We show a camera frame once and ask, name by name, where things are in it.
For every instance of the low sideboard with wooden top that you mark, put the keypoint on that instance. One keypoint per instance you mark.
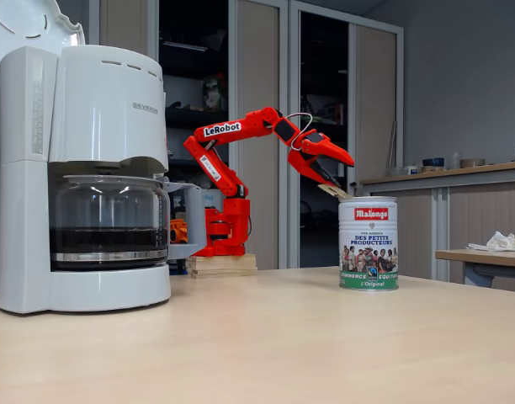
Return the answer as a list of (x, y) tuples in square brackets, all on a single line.
[(472, 210)]

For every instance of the grey leaning pole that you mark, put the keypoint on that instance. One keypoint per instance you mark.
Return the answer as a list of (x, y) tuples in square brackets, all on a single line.
[(392, 147)]

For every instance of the small wooden side table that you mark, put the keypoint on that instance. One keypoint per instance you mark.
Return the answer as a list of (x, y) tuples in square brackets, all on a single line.
[(472, 255)]

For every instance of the grey cabinet with beige doors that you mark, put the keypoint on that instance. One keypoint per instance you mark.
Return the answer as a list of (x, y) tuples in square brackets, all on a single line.
[(375, 105), (257, 84)]

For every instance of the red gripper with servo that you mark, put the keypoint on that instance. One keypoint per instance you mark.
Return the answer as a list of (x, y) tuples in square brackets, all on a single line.
[(315, 150)]

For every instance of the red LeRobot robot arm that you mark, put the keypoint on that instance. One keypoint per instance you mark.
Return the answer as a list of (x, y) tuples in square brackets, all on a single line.
[(232, 206)]

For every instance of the orange table clamp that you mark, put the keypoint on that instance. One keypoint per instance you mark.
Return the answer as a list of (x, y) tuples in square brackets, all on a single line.
[(178, 231)]

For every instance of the brown tape roll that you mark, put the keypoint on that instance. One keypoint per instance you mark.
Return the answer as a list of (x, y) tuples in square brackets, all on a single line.
[(472, 163)]

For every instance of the Malongo coffee tin can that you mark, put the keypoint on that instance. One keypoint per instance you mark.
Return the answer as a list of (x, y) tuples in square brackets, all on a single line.
[(369, 248)]

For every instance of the white crumpled cloth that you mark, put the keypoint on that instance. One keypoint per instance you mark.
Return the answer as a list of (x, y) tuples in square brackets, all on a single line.
[(499, 242)]

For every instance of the small white jar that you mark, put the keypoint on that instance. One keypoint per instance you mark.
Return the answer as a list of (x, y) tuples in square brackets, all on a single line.
[(411, 170)]

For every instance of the dark blue round bowl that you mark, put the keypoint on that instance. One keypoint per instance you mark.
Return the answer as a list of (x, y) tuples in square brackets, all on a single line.
[(433, 162)]

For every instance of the light wooden base block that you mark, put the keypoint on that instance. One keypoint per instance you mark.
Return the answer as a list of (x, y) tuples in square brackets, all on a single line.
[(224, 267)]

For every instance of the white drip coffee maker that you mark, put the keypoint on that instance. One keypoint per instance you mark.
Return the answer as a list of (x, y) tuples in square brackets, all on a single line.
[(106, 118)]

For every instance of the clear plastic bottle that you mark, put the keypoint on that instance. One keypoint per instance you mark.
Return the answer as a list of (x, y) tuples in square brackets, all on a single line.
[(455, 162)]

